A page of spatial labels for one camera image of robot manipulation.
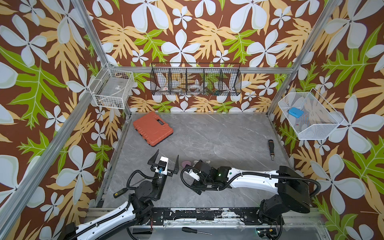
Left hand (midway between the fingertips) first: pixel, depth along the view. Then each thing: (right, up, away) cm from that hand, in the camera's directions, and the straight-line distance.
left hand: (165, 152), depth 70 cm
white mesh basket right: (+78, +18, +10) cm, 80 cm away
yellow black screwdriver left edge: (-27, -24, +10) cm, 37 cm away
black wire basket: (+15, +44, +28) cm, 54 cm away
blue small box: (+72, +20, +14) cm, 76 cm away
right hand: (+14, -17, +11) cm, 24 cm away
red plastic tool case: (-15, +11, +35) cm, 40 cm away
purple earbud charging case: (+8, -10, +20) cm, 24 cm away
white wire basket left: (-35, +35, +16) cm, 52 cm away
